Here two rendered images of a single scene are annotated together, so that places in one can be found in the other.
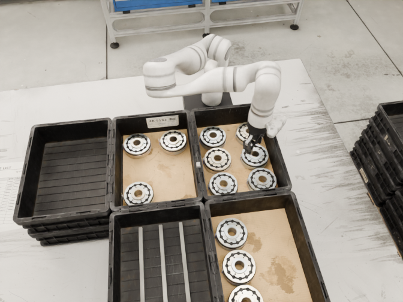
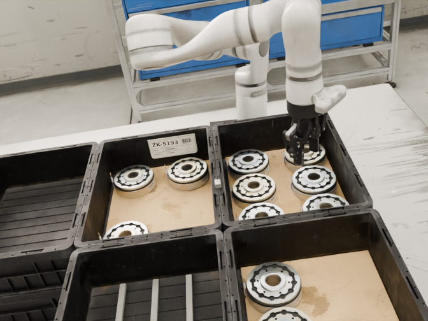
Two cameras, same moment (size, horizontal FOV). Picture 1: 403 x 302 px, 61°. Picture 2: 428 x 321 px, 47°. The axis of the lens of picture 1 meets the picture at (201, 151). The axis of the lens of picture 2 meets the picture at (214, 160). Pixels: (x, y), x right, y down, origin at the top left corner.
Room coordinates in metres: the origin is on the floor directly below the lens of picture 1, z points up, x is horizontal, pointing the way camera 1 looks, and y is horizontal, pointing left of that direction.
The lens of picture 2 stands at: (-0.20, -0.13, 1.58)
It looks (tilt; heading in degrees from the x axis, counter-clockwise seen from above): 35 degrees down; 10
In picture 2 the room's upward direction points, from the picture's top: 9 degrees counter-clockwise
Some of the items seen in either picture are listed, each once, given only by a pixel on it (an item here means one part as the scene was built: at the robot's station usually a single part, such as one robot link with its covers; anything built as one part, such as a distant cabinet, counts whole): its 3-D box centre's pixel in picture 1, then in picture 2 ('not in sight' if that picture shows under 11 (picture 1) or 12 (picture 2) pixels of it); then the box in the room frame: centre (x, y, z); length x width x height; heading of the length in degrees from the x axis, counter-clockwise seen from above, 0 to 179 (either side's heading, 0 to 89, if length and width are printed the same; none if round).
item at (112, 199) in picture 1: (154, 156); (152, 181); (0.68, 0.17, 0.92); 0.40 x 0.30 x 0.02; 8
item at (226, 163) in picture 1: (217, 159); (253, 187); (0.71, -0.06, 0.86); 0.10 x 0.10 x 0.01
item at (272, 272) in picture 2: (231, 232); (272, 281); (0.42, -0.10, 0.86); 0.05 x 0.05 x 0.01
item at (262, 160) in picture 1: (255, 154); (314, 178); (0.73, -0.20, 0.86); 0.10 x 0.10 x 0.01
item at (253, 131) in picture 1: (258, 127); (305, 113); (0.71, -0.18, 1.05); 0.08 x 0.08 x 0.09
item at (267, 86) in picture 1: (265, 92); (302, 38); (0.69, -0.18, 1.22); 0.09 x 0.07 x 0.15; 171
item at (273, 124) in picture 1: (265, 115); (312, 85); (0.69, -0.20, 1.12); 0.11 x 0.09 x 0.06; 53
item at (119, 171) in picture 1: (155, 164); (156, 198); (0.68, 0.17, 0.87); 0.40 x 0.30 x 0.11; 8
